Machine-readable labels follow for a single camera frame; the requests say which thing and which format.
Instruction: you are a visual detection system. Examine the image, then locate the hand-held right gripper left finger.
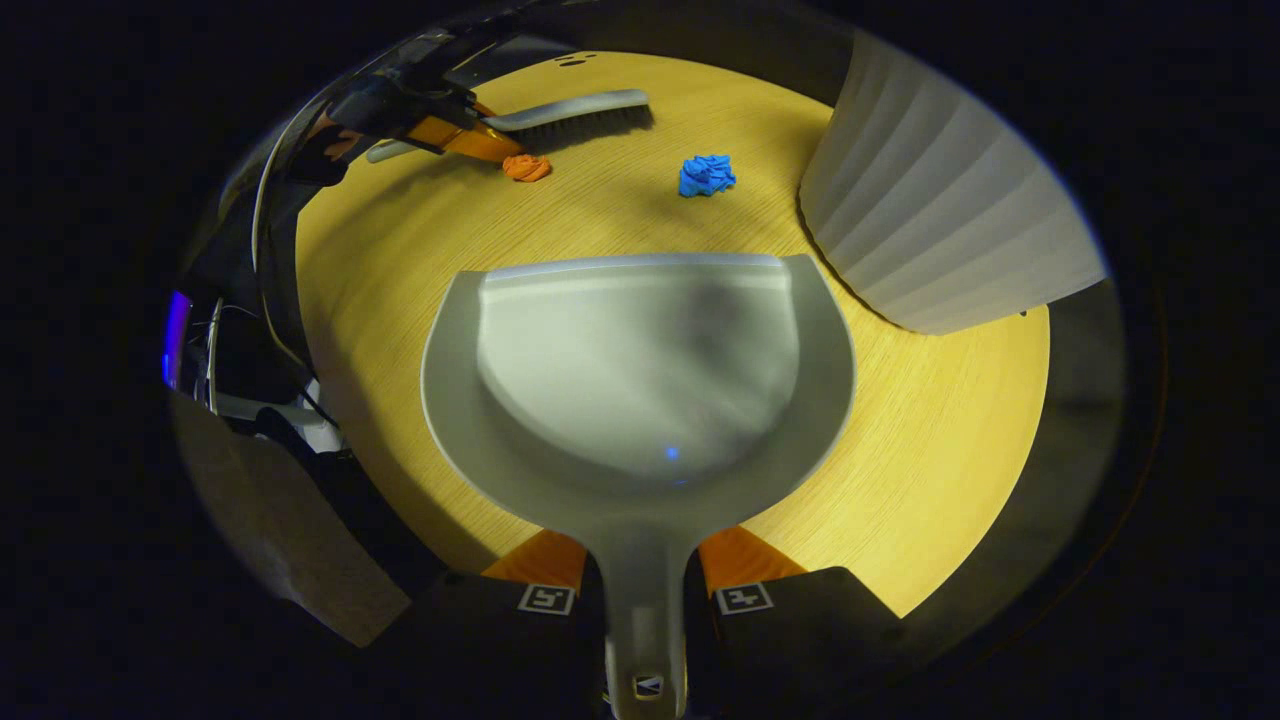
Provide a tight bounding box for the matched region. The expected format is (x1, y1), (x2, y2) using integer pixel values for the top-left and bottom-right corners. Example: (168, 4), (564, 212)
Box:
(395, 528), (609, 720)

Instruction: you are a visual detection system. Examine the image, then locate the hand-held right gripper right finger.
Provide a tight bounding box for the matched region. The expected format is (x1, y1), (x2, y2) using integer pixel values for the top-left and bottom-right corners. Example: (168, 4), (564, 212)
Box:
(685, 526), (906, 720)

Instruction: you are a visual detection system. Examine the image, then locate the small grey broom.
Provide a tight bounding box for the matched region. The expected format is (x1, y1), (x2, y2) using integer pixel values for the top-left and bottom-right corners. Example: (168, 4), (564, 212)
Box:
(365, 88), (653, 165)

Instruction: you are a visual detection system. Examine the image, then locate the blue paper trash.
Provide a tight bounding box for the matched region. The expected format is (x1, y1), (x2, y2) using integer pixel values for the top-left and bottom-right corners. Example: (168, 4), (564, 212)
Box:
(678, 154), (737, 198)

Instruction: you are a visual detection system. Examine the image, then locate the grey plastic dustpan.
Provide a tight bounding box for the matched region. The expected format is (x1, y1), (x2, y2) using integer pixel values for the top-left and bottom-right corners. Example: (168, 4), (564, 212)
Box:
(420, 253), (858, 720)

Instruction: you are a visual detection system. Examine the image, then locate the white ribbed garbage bin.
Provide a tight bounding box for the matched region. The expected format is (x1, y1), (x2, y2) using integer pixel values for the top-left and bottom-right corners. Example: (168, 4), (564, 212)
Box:
(798, 30), (1108, 336)

